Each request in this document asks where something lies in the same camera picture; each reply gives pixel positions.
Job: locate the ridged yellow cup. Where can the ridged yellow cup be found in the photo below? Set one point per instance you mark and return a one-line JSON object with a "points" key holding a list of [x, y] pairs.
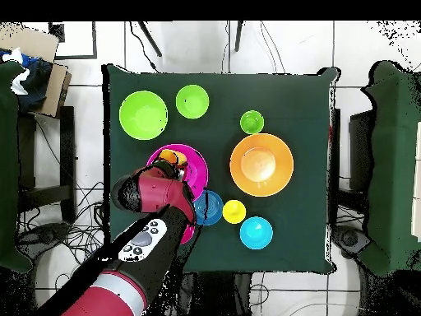
{"points": [[169, 156]]}

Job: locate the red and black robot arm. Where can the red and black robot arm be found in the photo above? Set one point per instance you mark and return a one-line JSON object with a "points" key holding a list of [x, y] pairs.
{"points": [[158, 191]]}

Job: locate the large pink bowl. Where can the large pink bowl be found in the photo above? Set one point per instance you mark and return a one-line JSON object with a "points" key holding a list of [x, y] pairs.
{"points": [[197, 168]]}

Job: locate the dark blue bowl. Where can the dark blue bowl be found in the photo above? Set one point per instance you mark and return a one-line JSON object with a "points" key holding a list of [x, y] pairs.
{"points": [[213, 208]]}

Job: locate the smooth yellow cup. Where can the smooth yellow cup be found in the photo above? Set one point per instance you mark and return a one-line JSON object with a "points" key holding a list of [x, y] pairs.
{"points": [[234, 211]]}

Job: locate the large orange bowl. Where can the large orange bowl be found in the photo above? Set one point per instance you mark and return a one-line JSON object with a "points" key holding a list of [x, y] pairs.
{"points": [[261, 164]]}

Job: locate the small red bowl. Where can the small red bowl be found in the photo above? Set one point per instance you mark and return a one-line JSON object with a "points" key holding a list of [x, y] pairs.
{"points": [[188, 234]]}

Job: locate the ridged green cup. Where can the ridged green cup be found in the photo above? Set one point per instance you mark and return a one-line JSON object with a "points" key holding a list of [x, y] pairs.
{"points": [[252, 122]]}

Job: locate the small light blue bowl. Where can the small light blue bowl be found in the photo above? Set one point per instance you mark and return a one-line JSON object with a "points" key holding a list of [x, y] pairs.
{"points": [[256, 232]]}

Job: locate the small green bowl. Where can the small green bowl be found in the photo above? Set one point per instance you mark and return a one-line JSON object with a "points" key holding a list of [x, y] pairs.
{"points": [[192, 101]]}

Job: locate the large green bowl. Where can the large green bowl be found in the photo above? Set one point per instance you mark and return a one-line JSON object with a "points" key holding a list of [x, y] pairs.
{"points": [[143, 115]]}

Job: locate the dark green tablecloth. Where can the dark green tablecloth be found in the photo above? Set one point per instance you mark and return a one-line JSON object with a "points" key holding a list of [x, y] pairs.
{"points": [[8, 164], [296, 98], [391, 164]]}

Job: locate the black tripod leg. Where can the black tripod leg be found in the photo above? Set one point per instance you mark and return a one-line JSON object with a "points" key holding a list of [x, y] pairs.
{"points": [[149, 39], [238, 36]]}

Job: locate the black stool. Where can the black stool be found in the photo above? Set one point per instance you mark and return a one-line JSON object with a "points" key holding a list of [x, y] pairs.
{"points": [[67, 164]]}

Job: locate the black cabinet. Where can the black cabinet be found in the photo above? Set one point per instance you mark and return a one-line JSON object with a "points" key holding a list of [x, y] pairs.
{"points": [[360, 148]]}

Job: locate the blue and black bag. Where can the blue and black bag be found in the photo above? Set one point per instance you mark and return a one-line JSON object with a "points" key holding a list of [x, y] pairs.
{"points": [[36, 85]]}

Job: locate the cardboard box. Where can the cardboard box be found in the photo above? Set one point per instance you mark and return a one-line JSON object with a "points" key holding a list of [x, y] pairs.
{"points": [[33, 39]]}

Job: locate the black frame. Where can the black frame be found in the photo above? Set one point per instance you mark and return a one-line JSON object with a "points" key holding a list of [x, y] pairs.
{"points": [[94, 39]]}

